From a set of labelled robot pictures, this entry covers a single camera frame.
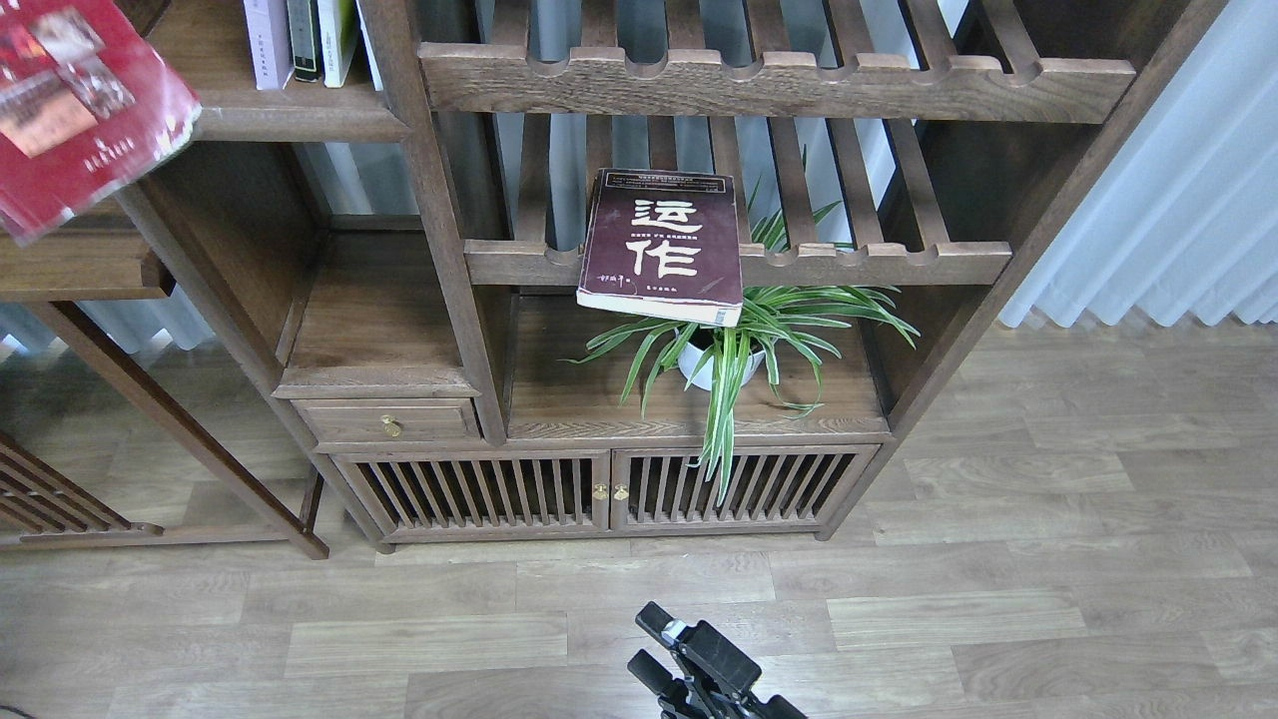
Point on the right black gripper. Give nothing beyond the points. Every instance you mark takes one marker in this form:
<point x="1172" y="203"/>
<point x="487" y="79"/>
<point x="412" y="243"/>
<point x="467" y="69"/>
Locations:
<point x="707" y="651"/>

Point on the dark maroon book white characters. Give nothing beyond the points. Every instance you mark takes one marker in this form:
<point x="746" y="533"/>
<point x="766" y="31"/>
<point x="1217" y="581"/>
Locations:
<point x="663" y="243"/>

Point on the pale lavender white book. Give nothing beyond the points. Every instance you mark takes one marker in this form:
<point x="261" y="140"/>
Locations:
<point x="269" y="31"/>

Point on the red book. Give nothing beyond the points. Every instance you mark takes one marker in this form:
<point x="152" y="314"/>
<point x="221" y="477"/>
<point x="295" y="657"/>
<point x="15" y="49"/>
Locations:
<point x="87" y="107"/>

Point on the green spider plant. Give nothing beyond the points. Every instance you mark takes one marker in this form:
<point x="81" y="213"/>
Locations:
<point x="775" y="317"/>

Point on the white plant pot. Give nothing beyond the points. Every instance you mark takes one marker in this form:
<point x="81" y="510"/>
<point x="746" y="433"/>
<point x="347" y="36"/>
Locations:
<point x="700" y="372"/>

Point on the brass drawer knob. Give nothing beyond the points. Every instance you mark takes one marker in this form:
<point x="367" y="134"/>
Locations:
<point x="391" y="426"/>

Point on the dark wooden bookshelf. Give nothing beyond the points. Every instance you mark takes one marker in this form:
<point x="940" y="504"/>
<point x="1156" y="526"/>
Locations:
<point x="412" y="252"/>

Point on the white pleated curtain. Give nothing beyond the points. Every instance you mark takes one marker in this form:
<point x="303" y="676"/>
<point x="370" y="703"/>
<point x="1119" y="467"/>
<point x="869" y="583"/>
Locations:
<point x="1183" y="221"/>

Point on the thin white upright book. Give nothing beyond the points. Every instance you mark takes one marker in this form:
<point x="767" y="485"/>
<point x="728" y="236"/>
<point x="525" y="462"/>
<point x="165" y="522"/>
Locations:
<point x="369" y="47"/>

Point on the wooden side table left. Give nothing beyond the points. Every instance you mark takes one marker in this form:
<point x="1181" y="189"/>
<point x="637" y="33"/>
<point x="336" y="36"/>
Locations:
<point x="104" y="257"/>

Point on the white green upright book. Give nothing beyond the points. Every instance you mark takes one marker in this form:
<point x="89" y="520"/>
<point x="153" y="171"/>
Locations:
<point x="338" y="31"/>

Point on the dark green upright book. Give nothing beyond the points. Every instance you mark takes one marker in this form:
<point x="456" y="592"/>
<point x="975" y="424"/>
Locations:
<point x="306" y="47"/>

